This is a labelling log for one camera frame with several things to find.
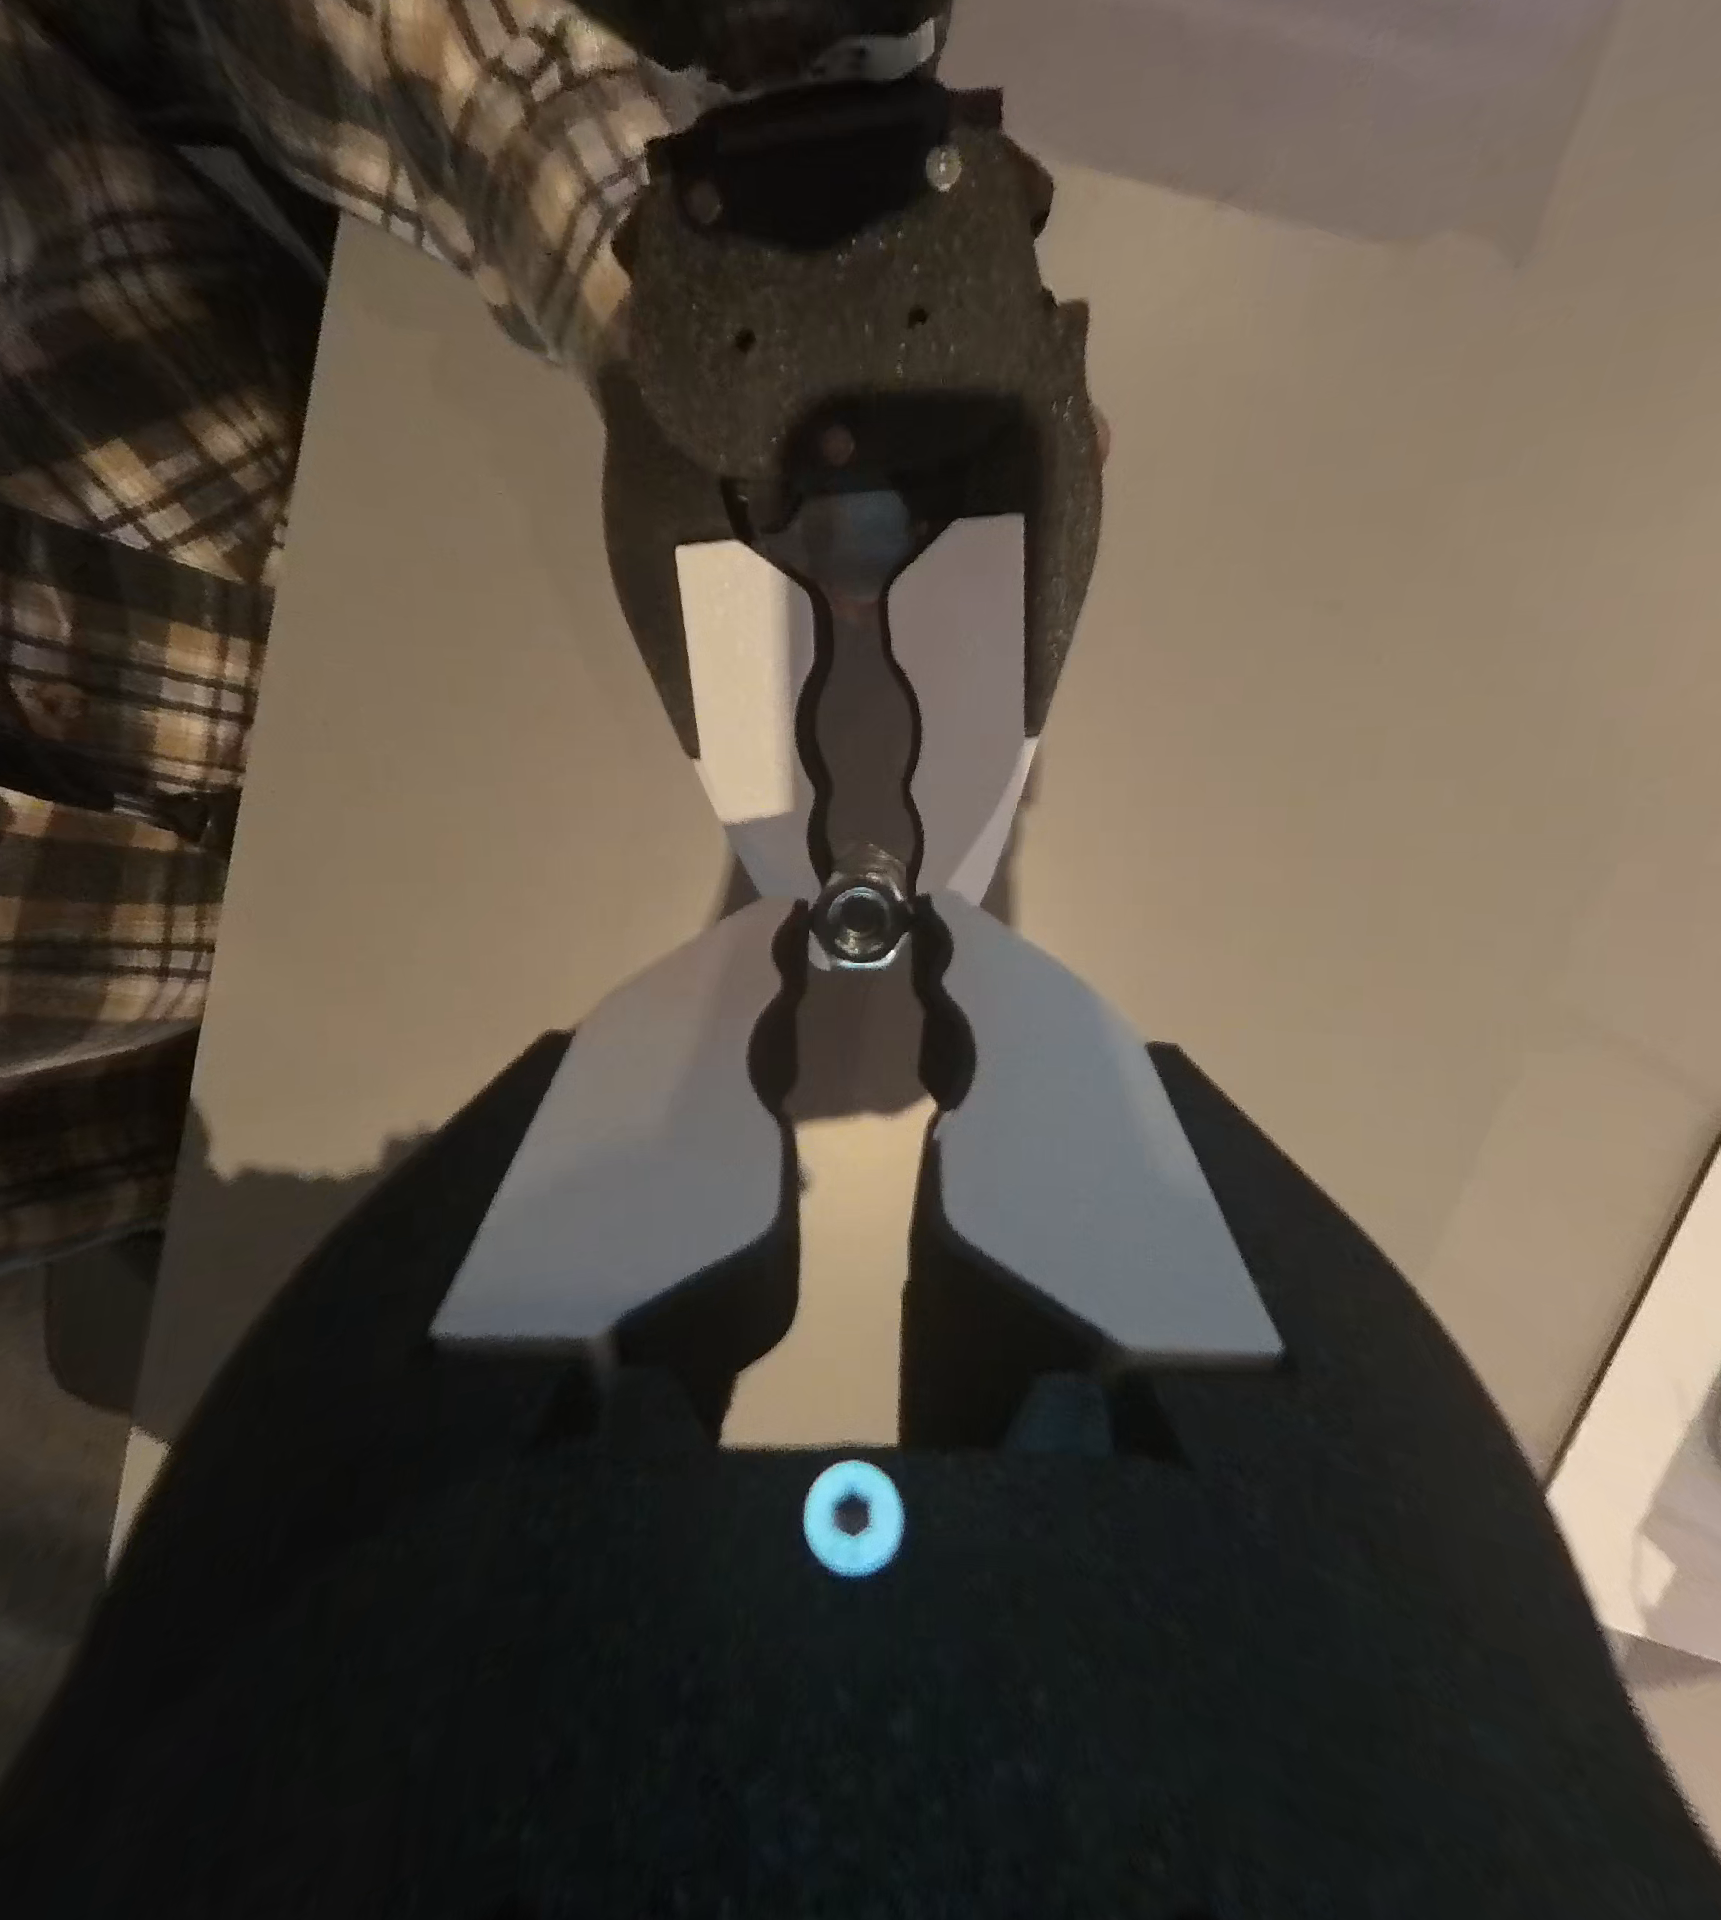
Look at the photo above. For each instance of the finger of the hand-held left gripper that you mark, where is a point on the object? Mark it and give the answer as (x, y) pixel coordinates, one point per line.
(973, 674)
(740, 690)

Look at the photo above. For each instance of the person's left forearm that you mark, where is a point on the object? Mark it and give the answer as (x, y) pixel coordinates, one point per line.
(545, 134)

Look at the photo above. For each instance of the white metal stand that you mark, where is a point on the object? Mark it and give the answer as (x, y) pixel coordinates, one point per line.
(1670, 1351)

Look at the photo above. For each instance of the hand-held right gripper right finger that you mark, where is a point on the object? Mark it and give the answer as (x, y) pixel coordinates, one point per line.
(1084, 1184)

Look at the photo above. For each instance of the person's plaid shirt torso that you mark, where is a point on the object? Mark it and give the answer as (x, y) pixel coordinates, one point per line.
(81, 600)

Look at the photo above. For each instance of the silver hex nut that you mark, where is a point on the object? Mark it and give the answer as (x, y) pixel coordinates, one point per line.
(822, 941)

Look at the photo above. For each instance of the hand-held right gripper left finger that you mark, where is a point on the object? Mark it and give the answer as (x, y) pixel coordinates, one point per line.
(620, 1170)

